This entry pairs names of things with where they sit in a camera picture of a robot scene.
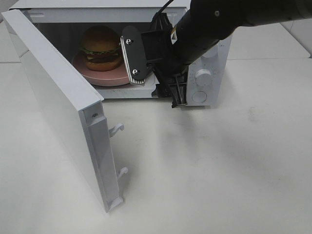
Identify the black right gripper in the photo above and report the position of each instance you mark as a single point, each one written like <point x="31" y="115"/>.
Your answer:
<point x="169" y="50"/>

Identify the burger with lettuce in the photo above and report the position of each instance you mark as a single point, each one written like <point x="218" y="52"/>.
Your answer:
<point x="101" y="48"/>

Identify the glass microwave turntable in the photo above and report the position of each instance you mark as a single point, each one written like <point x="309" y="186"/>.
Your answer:
<point x="146" y="83"/>

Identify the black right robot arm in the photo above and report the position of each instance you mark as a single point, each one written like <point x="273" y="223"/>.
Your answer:
<point x="215" y="20"/>

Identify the lower white microwave knob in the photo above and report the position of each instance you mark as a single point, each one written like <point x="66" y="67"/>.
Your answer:
<point x="203" y="77"/>

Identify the round white door button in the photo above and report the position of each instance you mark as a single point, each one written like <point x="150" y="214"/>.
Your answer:
<point x="199" y="97"/>

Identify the pink round plate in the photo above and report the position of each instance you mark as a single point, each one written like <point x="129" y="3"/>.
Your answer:
<point x="78" y="63"/>

